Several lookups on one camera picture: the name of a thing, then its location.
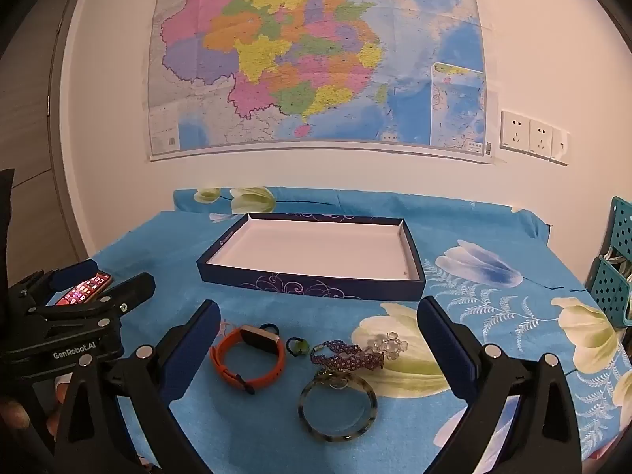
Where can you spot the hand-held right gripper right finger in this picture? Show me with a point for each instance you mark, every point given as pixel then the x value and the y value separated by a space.
pixel 444 350

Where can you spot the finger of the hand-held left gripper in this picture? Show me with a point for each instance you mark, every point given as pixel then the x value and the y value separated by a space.
pixel 133 289
pixel 74 272

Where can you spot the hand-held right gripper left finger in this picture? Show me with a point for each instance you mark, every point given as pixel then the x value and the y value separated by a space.
pixel 195 355

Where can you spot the tortoiseshell bangle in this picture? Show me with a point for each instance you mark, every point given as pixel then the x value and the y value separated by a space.
pixel 303 407

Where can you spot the dark blue shallow box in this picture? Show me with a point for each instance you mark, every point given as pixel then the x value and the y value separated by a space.
pixel 316 247

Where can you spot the person's left hand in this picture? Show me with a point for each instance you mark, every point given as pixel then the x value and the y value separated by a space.
pixel 12 414

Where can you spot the smartphone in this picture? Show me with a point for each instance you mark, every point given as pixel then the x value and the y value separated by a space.
pixel 86 289

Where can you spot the blue floral tablecloth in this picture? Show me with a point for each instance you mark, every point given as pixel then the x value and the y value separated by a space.
pixel 148 266

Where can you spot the wooden door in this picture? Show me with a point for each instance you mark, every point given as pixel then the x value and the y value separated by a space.
pixel 34 108

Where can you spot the teal perforated plastic stool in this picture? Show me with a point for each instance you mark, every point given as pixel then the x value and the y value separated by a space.
pixel 607 281

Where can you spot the white wall socket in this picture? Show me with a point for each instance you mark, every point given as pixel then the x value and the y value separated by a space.
pixel 516 131
pixel 540 138

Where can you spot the white wall switch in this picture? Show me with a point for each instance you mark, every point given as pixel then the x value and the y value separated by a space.
pixel 559 145

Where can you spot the colourful wall map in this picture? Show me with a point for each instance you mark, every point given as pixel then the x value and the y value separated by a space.
pixel 296 59

